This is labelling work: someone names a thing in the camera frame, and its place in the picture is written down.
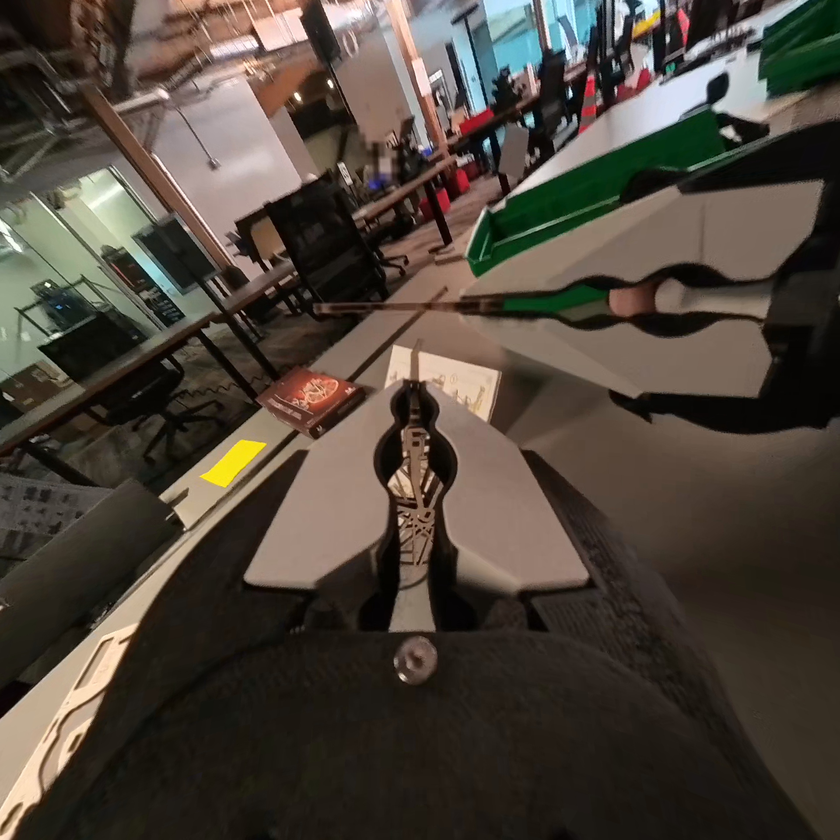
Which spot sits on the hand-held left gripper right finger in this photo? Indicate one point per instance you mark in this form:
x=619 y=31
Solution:
x=505 y=525

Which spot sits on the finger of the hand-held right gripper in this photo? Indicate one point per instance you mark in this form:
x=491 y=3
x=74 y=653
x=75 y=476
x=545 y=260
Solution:
x=656 y=364
x=709 y=229

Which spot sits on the long brown office table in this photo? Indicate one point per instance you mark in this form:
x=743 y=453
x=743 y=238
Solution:
x=131 y=358

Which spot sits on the black office chair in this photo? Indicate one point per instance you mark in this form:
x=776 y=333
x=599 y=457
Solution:
x=151 y=394

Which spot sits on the black cardboard box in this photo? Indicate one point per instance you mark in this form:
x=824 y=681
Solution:
x=79 y=571

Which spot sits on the black mesh chair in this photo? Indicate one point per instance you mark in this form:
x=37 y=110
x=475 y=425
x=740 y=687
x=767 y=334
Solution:
x=328 y=236

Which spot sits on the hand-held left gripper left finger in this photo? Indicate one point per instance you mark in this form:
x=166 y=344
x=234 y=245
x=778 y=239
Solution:
x=328 y=518

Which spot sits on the yellow sticky note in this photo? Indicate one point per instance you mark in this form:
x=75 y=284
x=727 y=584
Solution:
x=233 y=463

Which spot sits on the green plastic bin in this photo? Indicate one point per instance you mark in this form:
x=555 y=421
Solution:
x=590 y=190
x=800 y=46

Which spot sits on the orange traffic cone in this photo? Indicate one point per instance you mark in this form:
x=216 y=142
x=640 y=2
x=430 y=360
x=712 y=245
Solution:
x=589 y=105

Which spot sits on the wooden model parts sheet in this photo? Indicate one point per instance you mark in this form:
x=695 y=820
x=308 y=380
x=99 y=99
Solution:
x=59 y=715

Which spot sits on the paper instruction sheet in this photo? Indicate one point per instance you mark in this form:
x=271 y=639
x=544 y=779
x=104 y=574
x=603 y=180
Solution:
x=459 y=387

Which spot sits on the red model kit box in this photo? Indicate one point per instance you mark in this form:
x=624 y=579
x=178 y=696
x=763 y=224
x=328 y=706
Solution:
x=308 y=400

